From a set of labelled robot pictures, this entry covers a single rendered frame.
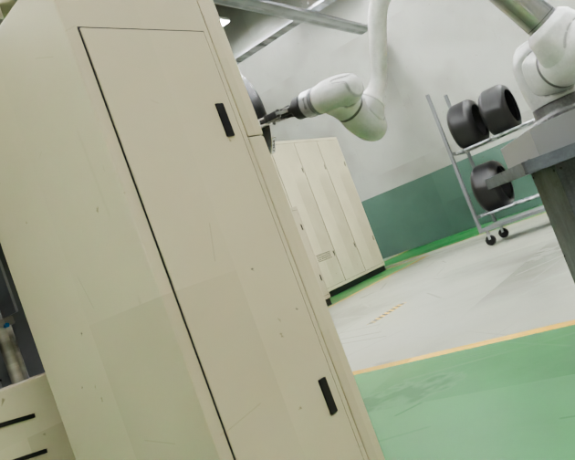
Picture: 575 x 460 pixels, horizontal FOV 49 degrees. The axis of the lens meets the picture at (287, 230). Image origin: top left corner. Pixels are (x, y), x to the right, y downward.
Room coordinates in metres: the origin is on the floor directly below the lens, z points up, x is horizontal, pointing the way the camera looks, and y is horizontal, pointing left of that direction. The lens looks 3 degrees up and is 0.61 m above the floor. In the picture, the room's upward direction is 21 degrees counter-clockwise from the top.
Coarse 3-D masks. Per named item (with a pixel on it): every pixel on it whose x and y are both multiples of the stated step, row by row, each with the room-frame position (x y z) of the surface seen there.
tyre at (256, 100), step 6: (246, 84) 2.22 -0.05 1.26; (252, 90) 2.22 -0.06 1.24; (252, 96) 2.21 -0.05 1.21; (258, 96) 2.24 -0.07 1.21; (252, 102) 2.19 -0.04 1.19; (258, 102) 2.22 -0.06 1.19; (258, 108) 2.21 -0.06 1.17; (264, 108) 2.24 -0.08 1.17; (258, 114) 2.20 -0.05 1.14; (264, 114) 2.22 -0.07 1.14; (264, 132) 2.22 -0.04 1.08; (270, 132) 2.25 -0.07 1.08; (270, 138) 2.25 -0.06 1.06; (270, 144) 2.26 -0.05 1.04; (270, 150) 2.27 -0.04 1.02
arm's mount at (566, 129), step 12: (552, 120) 1.91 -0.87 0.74; (564, 120) 1.91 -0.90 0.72; (528, 132) 1.93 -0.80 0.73; (540, 132) 1.92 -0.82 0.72; (552, 132) 1.91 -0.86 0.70; (564, 132) 1.91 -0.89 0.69; (516, 144) 2.09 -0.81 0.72; (528, 144) 1.97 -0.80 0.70; (540, 144) 1.92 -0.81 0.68; (552, 144) 1.91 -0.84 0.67; (564, 144) 1.91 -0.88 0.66; (504, 156) 2.27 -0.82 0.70; (516, 156) 2.14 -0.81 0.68; (528, 156) 2.02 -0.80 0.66
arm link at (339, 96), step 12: (324, 84) 1.91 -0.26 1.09; (336, 84) 1.88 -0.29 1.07; (348, 84) 1.86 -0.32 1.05; (360, 84) 1.89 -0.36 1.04; (312, 96) 1.94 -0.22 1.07; (324, 96) 1.90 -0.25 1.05; (336, 96) 1.88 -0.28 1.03; (348, 96) 1.87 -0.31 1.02; (360, 96) 1.89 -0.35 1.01; (324, 108) 1.93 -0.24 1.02; (336, 108) 1.92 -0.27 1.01; (348, 108) 1.92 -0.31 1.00; (360, 108) 1.95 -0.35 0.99
